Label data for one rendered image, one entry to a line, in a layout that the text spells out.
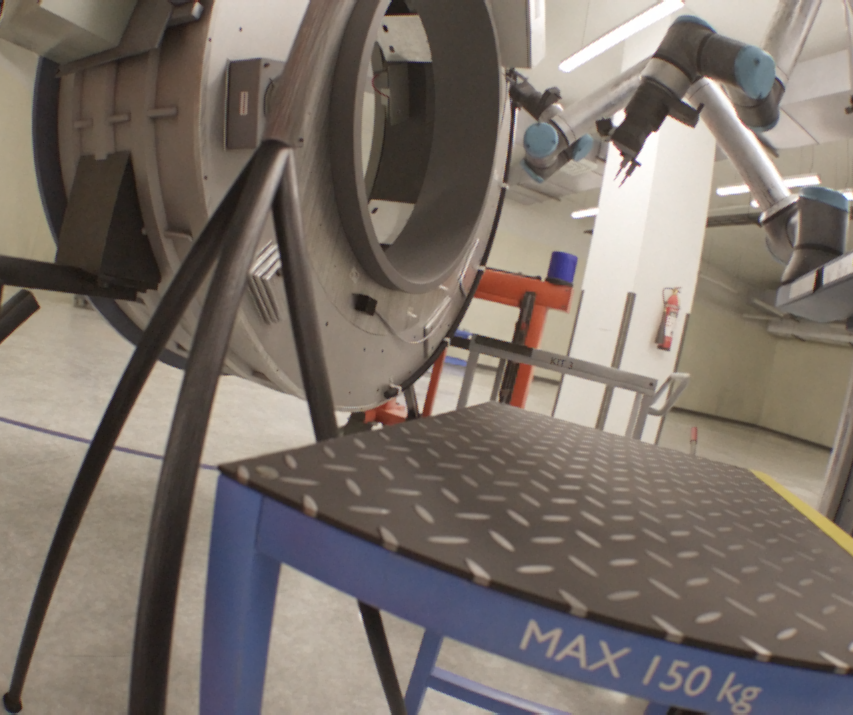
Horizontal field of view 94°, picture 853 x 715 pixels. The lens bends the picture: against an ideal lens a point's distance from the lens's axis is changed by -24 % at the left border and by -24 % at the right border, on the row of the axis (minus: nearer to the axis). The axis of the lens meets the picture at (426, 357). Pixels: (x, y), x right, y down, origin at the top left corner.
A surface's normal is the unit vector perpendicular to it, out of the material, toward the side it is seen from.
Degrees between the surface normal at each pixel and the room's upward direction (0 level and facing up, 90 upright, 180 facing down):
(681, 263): 90
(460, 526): 0
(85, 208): 90
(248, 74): 112
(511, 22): 137
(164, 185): 121
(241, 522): 90
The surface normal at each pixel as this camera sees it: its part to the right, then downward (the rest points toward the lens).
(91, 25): 0.91, 0.24
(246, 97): -0.41, 0.34
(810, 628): 0.23, -0.97
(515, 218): 0.30, 0.14
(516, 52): -0.41, 0.70
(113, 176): -0.36, -0.02
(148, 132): 0.58, 0.40
